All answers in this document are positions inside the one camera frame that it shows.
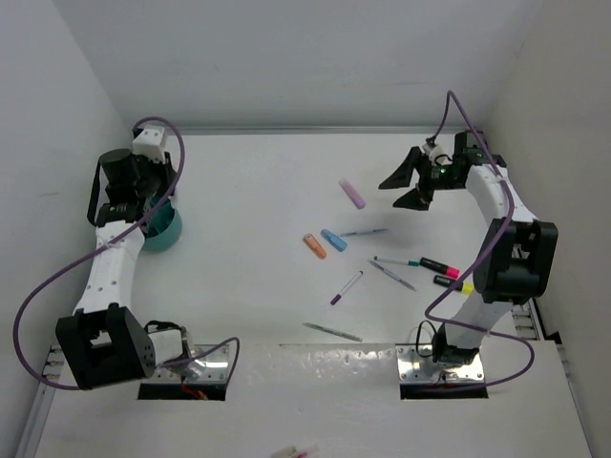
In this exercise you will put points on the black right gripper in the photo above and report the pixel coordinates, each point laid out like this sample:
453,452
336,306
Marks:
403,176

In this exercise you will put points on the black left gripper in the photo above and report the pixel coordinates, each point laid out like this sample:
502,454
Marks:
165,171

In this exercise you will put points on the purple highlighter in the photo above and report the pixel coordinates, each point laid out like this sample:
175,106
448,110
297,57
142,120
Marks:
352,194

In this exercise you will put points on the green capped white marker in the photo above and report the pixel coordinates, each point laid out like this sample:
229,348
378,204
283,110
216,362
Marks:
397,262

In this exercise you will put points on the clear purple ballpoint pen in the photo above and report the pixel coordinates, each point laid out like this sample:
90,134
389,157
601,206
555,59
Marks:
391,275

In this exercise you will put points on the purple capped white marker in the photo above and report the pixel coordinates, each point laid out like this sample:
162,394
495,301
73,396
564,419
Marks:
341,293

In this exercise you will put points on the clear green pen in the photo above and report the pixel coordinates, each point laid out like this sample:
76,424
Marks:
333,332

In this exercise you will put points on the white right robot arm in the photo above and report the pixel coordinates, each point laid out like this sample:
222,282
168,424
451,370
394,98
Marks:
516,256

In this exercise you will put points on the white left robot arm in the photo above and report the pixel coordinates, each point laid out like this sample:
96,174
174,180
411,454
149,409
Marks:
103,342

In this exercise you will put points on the teal pen holder cup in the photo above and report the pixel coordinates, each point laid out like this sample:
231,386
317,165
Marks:
164,228

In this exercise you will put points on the pink black highlighter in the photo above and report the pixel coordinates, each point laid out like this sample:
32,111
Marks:
440,268

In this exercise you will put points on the pink white object at edge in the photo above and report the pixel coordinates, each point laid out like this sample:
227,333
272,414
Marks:
293,452

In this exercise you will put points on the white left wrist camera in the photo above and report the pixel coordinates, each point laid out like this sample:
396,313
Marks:
151,142

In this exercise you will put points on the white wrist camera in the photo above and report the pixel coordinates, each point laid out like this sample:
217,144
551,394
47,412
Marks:
435,152
151,142

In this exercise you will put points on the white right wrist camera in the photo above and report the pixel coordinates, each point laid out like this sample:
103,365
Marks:
435,152

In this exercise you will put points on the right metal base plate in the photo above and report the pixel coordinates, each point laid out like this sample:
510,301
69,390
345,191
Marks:
416,367

